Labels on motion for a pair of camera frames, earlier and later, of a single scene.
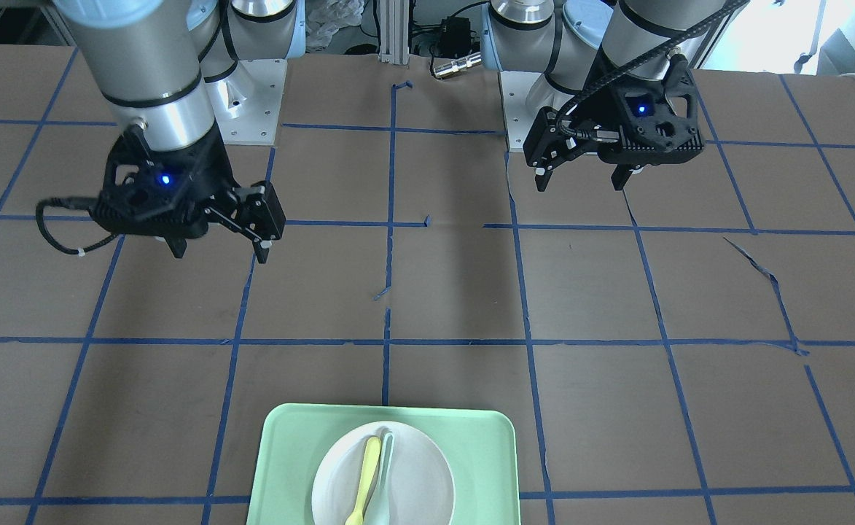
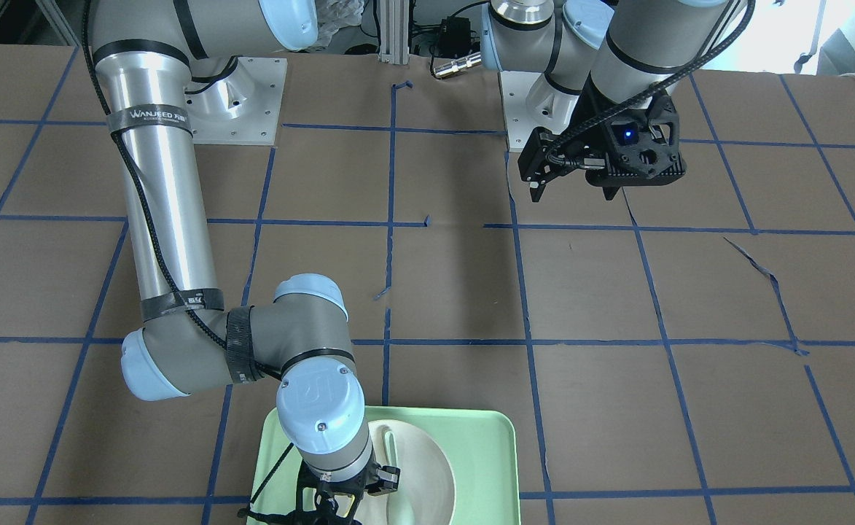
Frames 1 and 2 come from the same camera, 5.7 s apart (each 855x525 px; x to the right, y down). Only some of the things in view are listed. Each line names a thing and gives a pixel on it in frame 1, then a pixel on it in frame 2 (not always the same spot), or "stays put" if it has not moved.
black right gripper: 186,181 -> 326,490
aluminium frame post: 394,20 stays put
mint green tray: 479,445 stays put
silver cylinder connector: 466,61 stays put
